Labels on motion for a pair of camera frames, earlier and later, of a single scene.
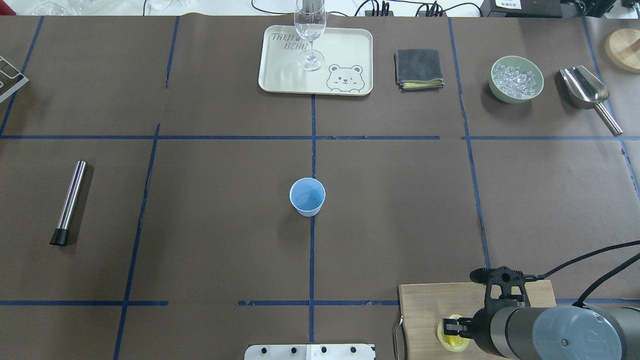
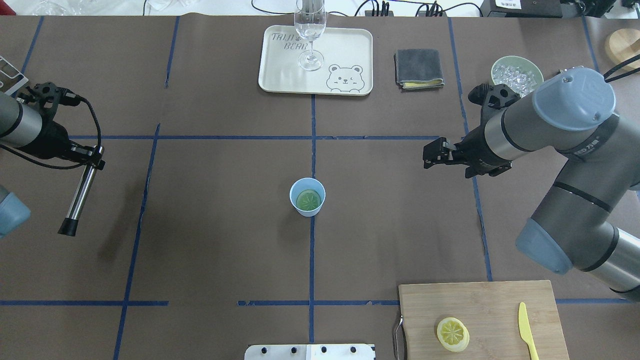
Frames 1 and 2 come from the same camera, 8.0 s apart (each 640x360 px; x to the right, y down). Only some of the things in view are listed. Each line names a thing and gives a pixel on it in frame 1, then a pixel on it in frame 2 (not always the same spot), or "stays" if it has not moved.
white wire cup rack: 11,78 stays
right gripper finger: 454,332 → 428,163
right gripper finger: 449,321 → 438,148
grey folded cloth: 418,68 stays
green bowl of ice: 515,79 stays
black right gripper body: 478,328 → 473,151
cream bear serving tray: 340,63 stays
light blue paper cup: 307,195 stays
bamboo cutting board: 423,307 stays
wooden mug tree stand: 622,48 stays
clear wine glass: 310,22 stays
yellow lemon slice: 454,343 → 308,199
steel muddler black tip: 61,234 → 69,225
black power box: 521,8 stays
